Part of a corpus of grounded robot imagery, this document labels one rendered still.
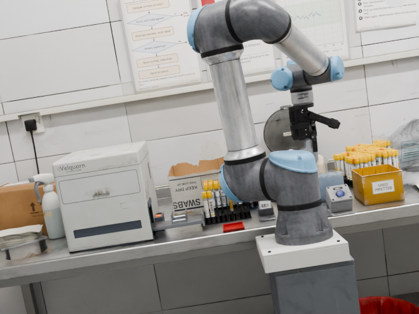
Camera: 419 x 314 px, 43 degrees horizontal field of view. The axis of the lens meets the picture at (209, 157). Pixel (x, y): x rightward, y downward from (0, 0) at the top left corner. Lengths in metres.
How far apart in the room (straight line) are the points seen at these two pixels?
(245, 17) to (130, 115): 1.10
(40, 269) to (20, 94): 0.90
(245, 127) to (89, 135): 1.09
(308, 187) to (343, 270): 0.22
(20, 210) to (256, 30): 1.23
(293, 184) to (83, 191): 0.71
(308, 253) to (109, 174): 0.70
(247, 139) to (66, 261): 0.72
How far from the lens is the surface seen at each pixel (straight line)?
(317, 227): 1.38
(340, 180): 1.86
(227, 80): 1.39
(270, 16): 1.35
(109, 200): 1.72
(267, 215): 1.77
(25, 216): 2.17
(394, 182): 1.81
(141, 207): 1.71
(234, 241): 1.69
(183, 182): 1.98
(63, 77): 2.36
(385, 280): 2.60
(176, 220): 1.73
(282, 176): 1.35
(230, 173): 1.42
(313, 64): 1.56
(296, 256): 1.32
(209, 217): 1.80
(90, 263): 1.75
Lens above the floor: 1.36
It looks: 8 degrees down
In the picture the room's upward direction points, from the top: 9 degrees counter-clockwise
